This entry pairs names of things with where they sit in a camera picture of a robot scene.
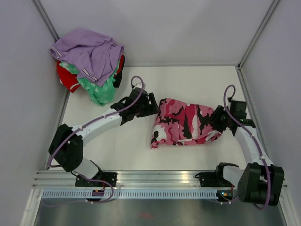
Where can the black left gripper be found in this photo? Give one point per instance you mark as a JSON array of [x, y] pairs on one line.
[[152, 108]]

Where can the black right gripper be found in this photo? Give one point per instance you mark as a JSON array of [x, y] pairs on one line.
[[215, 117]]

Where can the pink camouflage trousers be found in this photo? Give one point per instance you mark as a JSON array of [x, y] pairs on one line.
[[180, 123]]

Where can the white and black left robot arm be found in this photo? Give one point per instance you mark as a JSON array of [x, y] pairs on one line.
[[68, 143]]

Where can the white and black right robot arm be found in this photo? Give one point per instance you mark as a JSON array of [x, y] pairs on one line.
[[261, 181]]

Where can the black garment in pile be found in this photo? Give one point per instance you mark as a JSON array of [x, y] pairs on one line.
[[118, 74]]

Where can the green tie-dye garment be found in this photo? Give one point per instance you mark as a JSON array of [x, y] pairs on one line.
[[100, 95]]

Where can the purple shirt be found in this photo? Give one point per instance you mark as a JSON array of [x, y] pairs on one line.
[[95, 55]]

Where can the red garment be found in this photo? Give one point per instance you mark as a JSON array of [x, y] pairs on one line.
[[67, 79]]

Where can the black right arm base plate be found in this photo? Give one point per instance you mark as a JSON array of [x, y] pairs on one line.
[[212, 179]]

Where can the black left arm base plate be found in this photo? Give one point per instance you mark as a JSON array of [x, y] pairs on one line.
[[101, 179]]

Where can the aluminium left side rail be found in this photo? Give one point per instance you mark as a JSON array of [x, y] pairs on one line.
[[59, 120]]

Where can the white slotted cable duct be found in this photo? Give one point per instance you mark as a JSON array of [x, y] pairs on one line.
[[132, 194]]

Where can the aluminium left corner post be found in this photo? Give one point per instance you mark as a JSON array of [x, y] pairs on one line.
[[46, 19]]

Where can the aluminium corner post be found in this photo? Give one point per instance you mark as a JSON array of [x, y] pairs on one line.
[[269, 13], [46, 19]]

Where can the aluminium front rail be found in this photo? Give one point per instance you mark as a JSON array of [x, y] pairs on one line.
[[127, 179]]

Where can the aluminium right corner post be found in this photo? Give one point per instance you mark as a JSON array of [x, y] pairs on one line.
[[269, 13]]

